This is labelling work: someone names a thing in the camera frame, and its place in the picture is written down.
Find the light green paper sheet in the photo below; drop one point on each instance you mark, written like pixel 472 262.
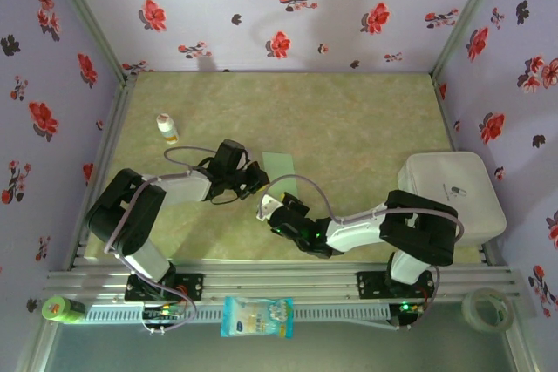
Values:
pixel 279 165

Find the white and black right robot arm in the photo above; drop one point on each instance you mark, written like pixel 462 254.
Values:
pixel 418 224

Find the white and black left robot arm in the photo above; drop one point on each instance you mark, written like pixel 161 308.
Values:
pixel 124 211

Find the small white pill bottle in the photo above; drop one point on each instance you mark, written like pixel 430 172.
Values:
pixel 167 128

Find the blue wet wipes packet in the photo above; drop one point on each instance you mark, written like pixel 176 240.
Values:
pixel 257 317

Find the white plastic medicine box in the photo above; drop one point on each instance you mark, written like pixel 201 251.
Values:
pixel 436 171

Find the clear adhesive tape roll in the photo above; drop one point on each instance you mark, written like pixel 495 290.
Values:
pixel 468 313

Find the long aluminium mounting rail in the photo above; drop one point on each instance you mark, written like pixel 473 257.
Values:
pixel 279 278

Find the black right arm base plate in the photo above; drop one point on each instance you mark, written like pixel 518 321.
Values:
pixel 368 285

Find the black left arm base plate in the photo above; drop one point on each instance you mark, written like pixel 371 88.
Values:
pixel 192 287

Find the aluminium side rail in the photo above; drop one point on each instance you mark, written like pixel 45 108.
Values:
pixel 99 171
pixel 445 110

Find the aluminium frame post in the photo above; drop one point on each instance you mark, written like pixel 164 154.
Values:
pixel 470 19
pixel 89 19
pixel 37 346
pixel 521 354

